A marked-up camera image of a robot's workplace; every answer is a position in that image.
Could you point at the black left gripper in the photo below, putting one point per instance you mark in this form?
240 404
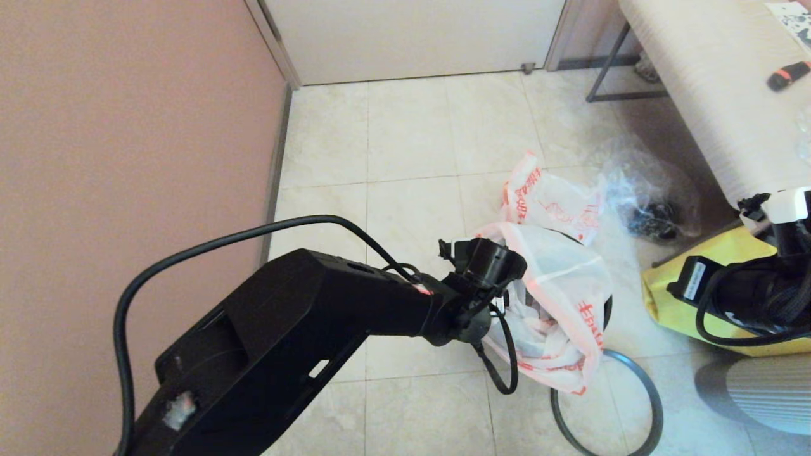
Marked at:
469 316

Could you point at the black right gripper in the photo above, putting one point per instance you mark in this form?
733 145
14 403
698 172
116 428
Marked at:
741 297

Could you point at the new white orange-print bag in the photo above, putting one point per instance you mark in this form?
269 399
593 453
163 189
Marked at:
564 278

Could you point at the yellow fabric tote bag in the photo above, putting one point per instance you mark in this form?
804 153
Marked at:
659 297

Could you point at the black round trash bin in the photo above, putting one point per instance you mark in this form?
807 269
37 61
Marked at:
608 310

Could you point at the clear plastic bag dark contents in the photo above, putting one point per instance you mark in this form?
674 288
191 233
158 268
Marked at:
633 180

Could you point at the grey ribbed round object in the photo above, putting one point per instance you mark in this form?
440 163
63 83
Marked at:
766 392

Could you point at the crumpled clear plastic wrap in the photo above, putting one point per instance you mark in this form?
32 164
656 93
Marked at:
804 136

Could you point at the black orange marker pen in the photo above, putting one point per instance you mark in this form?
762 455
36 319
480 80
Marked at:
785 76

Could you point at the small metal door foot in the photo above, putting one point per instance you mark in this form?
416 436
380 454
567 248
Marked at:
527 68

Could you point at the black-white printed paper sheet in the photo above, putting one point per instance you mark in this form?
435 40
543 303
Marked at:
795 25

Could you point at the white door panel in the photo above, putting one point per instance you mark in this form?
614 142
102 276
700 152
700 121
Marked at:
412 38

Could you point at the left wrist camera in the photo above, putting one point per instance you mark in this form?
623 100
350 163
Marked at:
488 263

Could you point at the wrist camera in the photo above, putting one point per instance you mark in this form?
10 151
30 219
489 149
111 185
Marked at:
488 263
789 206

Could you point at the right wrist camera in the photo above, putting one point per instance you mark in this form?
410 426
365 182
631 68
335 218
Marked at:
789 206

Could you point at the black metal table frame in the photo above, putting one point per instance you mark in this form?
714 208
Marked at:
607 65

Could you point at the grey door frame strip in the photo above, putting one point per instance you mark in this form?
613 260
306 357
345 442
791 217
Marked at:
277 47
561 31

